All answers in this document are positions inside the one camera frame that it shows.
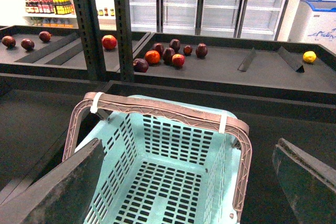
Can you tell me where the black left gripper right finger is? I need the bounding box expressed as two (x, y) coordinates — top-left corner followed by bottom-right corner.
(272, 138), (335, 223)

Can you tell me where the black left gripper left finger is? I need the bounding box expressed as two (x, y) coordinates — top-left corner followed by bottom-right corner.
(1, 138), (104, 223)

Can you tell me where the light blue plastic basket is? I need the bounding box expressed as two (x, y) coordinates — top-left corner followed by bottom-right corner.
(74, 94), (242, 224)

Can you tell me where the brown basket handle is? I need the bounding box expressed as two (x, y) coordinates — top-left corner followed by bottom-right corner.
(62, 92), (253, 216)

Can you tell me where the dark apple front left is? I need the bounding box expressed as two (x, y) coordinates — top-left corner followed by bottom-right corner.
(133, 58), (149, 73)

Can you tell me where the dark red apple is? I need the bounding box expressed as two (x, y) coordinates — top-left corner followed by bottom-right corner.
(39, 31), (52, 43)
(20, 38), (35, 51)
(2, 36), (16, 48)

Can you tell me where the bright red apple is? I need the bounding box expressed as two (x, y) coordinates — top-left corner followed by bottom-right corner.
(102, 35), (117, 50)

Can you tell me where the dark red apple far left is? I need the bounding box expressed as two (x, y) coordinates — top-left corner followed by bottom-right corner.
(2, 36), (16, 48)

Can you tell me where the orange red apple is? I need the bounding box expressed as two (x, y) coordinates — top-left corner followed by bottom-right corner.
(144, 50), (161, 65)

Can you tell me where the dark apple right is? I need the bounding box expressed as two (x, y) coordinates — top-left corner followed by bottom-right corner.
(195, 43), (208, 58)

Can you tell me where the dark apple back left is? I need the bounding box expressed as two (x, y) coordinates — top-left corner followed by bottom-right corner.
(152, 43), (164, 56)

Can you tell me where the dark apple centre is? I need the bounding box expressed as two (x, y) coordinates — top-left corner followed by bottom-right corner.
(162, 47), (175, 65)

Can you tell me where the red apple front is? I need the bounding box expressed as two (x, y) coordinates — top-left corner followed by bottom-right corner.
(172, 54), (185, 68)

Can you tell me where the small reddish brown apple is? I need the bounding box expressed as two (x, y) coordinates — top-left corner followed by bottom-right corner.
(183, 45), (193, 56)

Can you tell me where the black lower display tray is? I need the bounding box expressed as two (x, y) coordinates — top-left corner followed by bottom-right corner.
(1, 74), (335, 223)

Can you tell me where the black display tray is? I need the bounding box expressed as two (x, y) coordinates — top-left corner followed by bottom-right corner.
(134, 33), (335, 105)
(1, 74), (335, 223)
(0, 25), (151, 80)

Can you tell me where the black upper display tray right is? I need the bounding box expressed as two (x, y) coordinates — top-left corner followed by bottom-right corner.
(134, 33), (335, 105)

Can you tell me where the black triangular divider right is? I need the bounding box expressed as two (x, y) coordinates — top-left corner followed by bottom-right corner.
(278, 46), (305, 73)

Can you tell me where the yellow lemon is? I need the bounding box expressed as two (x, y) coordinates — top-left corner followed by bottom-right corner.
(302, 51), (317, 63)

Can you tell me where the black divider left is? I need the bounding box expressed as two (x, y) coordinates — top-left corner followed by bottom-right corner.
(238, 47), (256, 72)

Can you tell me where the black upper display tray left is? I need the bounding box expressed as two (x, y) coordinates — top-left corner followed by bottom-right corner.
(0, 25), (151, 80)

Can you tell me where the white blue chest freezer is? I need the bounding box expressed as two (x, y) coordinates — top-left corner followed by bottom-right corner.
(288, 0), (335, 52)

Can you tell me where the glass door refrigerator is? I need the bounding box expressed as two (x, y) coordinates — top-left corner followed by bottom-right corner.
(130, 0), (288, 40)

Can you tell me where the white grocery shelf with bottles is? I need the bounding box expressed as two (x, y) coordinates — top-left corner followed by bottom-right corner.
(23, 0), (116, 30)

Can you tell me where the black upright post left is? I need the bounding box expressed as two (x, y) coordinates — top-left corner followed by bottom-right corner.
(73, 0), (106, 81)

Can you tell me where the black upright post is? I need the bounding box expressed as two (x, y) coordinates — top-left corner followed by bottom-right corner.
(73, 0), (106, 81)
(114, 0), (134, 82)

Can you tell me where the black upright post right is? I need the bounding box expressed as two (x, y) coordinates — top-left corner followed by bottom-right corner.
(114, 0), (134, 82)

